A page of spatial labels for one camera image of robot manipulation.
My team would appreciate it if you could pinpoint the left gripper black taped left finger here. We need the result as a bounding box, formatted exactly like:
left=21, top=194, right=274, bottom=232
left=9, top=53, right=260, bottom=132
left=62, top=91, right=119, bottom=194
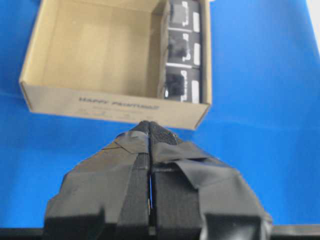
left=44, top=121, right=150, bottom=240

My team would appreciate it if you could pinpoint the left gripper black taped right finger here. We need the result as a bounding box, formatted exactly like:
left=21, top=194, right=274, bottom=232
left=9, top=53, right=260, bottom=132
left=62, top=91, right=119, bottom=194
left=149, top=122, right=272, bottom=240

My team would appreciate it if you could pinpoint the black product box near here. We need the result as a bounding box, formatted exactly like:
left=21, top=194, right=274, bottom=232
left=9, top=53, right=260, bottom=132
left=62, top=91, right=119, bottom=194
left=157, top=64, right=202, bottom=104

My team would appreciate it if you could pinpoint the black product box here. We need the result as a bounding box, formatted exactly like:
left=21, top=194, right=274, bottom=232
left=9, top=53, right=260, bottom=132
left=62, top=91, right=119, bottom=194
left=157, top=64, right=202, bottom=104
left=163, top=0, right=201, bottom=33
left=162, top=29, right=202, bottom=69

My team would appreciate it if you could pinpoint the open brown cardboard box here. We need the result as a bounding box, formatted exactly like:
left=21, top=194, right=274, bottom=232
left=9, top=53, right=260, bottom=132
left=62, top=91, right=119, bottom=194
left=19, top=0, right=212, bottom=130

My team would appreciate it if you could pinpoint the black product box middle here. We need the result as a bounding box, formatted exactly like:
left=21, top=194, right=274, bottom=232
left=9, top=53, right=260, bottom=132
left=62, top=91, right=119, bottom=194
left=162, top=29, right=202, bottom=69

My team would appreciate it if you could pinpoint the black product box far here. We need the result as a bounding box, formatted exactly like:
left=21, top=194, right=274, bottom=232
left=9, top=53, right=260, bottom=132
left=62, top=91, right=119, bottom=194
left=163, top=0, right=201, bottom=33

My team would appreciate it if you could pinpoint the blue table cover sheet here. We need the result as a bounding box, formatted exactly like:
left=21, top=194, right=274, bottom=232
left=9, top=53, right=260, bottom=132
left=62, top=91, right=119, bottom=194
left=0, top=0, right=320, bottom=228

